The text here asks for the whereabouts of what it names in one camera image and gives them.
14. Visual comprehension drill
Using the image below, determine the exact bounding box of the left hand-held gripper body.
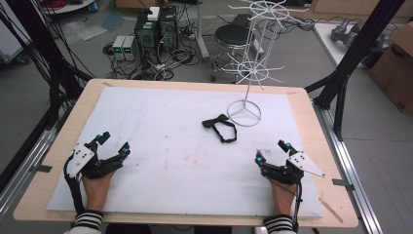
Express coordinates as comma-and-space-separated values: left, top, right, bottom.
64, 141, 126, 180

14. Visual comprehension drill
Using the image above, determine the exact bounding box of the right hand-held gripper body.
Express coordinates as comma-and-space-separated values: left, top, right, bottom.
259, 150, 326, 186

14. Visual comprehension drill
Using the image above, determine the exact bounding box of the person's left hand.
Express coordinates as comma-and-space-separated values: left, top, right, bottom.
81, 170, 116, 213

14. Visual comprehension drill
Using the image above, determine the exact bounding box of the person's right hand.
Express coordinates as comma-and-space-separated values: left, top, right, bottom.
269, 178, 298, 217

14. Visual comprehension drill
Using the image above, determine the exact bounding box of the black bow tie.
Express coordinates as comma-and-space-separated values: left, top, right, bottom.
201, 113, 239, 144

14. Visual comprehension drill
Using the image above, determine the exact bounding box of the white foam board mat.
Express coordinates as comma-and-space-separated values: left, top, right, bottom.
47, 86, 324, 219

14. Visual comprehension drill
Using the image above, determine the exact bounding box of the thin wooden stick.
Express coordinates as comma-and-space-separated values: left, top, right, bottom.
318, 196, 345, 224

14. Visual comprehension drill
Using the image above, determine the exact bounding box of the grey power supply unit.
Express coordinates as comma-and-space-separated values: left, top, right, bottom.
122, 35, 138, 61
111, 34, 127, 61

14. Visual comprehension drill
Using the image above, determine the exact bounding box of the black round stool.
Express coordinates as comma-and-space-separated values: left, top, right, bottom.
209, 23, 266, 83

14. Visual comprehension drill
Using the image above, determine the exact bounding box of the black computer tower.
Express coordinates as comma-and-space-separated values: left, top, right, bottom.
133, 10, 161, 62
158, 6, 179, 53

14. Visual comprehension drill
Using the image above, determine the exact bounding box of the brown cardboard box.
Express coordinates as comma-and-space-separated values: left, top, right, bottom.
367, 21, 413, 115

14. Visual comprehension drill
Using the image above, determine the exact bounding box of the white box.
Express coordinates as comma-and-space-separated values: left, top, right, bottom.
147, 6, 161, 21

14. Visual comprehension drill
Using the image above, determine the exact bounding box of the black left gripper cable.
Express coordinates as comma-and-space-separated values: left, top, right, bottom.
62, 154, 86, 215

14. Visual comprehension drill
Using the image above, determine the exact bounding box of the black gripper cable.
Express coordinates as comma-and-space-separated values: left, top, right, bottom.
272, 179, 304, 233
62, 154, 86, 215

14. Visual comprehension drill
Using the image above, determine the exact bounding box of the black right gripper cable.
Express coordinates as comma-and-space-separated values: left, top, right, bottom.
272, 179, 304, 233

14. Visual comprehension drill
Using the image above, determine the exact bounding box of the aluminium rail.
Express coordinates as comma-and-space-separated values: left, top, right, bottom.
312, 98, 386, 234
0, 108, 71, 220

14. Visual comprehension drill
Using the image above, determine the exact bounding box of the white wire hanging rack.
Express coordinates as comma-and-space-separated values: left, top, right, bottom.
221, 0, 310, 128

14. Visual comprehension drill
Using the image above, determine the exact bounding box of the tangle of floor cables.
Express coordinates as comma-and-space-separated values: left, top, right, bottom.
101, 19, 203, 81

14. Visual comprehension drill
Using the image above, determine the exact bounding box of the black metal frame stand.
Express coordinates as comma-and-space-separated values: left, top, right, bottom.
0, 0, 95, 131
304, 0, 407, 142

